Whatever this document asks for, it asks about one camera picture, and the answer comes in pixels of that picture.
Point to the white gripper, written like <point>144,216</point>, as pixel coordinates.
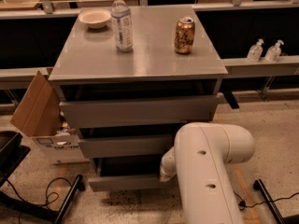
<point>164,172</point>

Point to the grey bottom drawer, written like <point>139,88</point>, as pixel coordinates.
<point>127,173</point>

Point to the grey drawer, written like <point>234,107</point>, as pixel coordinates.
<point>127,173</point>
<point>115,113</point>
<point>125,146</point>

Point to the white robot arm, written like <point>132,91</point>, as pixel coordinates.
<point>197,159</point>

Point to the grey middle drawer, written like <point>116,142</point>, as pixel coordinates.
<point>125,146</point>

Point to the grey drawer cabinet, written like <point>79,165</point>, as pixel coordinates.
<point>90,68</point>

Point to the grey top drawer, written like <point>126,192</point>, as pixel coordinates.
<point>115,113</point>

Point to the open cardboard box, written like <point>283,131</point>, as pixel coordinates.
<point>39,117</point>

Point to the black stand leg right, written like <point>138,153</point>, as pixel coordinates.
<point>259,185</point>

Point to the black stand leg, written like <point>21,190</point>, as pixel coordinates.
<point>259,185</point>
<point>43,210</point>

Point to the black stand leg left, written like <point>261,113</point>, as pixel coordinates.
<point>43,210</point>

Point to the gold beverage can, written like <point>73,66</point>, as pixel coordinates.
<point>184,36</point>

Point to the black bin left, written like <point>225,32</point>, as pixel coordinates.
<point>12,153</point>

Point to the left hand sanitizer bottle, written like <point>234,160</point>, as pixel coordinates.
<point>255,51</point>

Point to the hand sanitizer bottle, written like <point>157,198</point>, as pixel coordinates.
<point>255,51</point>
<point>274,52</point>

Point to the right hand sanitizer bottle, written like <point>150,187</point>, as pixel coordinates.
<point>274,52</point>

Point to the clear plastic water bottle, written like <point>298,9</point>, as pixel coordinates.
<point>122,25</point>

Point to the white paper bowl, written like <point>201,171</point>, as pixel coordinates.
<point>96,18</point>

